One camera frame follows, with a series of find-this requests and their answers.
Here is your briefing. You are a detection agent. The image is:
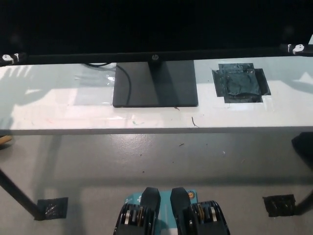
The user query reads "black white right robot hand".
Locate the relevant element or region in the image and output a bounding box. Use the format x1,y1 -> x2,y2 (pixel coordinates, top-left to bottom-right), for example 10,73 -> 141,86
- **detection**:
278,43 -> 313,57

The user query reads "black tape patch on table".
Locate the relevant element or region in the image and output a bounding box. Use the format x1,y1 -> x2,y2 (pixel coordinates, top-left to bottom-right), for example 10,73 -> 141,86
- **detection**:
211,63 -> 272,104

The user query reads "black object on floor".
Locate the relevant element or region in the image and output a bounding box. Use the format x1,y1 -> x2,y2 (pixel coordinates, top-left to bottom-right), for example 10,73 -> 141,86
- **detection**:
291,131 -> 313,170

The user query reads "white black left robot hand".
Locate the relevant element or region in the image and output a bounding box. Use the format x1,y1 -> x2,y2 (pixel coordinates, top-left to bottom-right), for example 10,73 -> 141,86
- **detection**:
0,52 -> 27,66

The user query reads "black floor tape patch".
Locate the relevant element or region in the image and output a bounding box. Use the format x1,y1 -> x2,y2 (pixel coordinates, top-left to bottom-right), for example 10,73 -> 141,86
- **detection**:
262,194 -> 297,218
36,197 -> 69,220

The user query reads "black table leg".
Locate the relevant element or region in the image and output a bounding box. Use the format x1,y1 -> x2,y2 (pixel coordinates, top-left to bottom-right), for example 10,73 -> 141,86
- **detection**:
0,168 -> 45,221
294,189 -> 313,216

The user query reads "black HP computer monitor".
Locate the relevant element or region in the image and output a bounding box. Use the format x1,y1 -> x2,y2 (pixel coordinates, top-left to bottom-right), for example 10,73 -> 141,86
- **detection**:
0,0 -> 313,108

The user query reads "black monitor cable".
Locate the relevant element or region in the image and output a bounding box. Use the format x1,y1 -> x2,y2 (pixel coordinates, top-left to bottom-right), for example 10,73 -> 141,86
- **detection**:
84,62 -> 133,107

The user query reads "black teal robot body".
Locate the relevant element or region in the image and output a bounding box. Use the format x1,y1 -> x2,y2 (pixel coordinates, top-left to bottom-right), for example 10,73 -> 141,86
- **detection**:
112,187 -> 231,235

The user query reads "clear plastic tape sheet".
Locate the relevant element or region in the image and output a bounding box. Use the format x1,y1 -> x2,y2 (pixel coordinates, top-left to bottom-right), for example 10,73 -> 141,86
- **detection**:
74,64 -> 116,106

